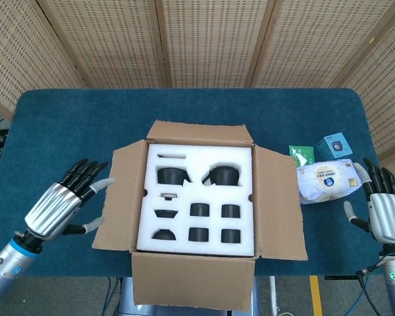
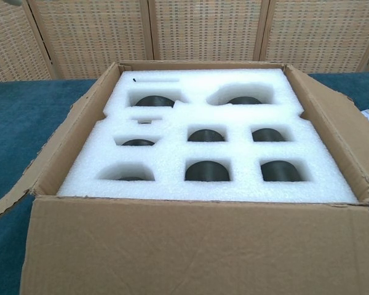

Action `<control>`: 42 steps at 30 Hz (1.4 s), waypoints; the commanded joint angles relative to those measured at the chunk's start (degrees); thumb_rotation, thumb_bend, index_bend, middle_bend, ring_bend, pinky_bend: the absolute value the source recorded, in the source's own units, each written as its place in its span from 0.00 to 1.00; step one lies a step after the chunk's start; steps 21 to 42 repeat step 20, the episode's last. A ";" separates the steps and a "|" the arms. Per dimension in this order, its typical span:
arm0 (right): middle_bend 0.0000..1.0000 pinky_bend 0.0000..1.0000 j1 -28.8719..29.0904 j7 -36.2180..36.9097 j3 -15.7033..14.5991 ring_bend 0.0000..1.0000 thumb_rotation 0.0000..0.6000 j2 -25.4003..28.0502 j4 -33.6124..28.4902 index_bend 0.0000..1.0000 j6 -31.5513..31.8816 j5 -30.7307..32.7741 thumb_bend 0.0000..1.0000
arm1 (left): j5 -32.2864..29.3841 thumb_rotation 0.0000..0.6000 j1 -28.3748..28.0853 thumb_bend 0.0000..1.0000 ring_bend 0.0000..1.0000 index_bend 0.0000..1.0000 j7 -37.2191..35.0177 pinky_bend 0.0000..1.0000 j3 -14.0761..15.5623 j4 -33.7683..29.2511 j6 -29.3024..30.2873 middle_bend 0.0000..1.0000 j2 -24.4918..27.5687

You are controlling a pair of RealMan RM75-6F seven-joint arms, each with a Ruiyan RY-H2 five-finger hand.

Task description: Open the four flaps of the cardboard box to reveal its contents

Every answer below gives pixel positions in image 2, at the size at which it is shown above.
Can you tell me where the black round cup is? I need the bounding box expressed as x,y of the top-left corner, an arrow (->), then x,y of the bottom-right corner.
184,160 -> 230,182
121,139 -> 156,147
134,95 -> 175,108
187,128 -> 225,142
226,96 -> 262,105
260,160 -> 303,182
252,128 -> 287,142

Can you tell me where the red cardboard shipping box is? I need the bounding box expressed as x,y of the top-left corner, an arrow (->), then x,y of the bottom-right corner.
0,61 -> 369,295

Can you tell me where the woven bamboo folding screen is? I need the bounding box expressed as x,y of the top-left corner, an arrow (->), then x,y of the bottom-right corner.
0,0 -> 369,84

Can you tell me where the white foam insert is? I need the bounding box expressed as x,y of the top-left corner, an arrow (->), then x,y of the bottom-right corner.
57,69 -> 359,204

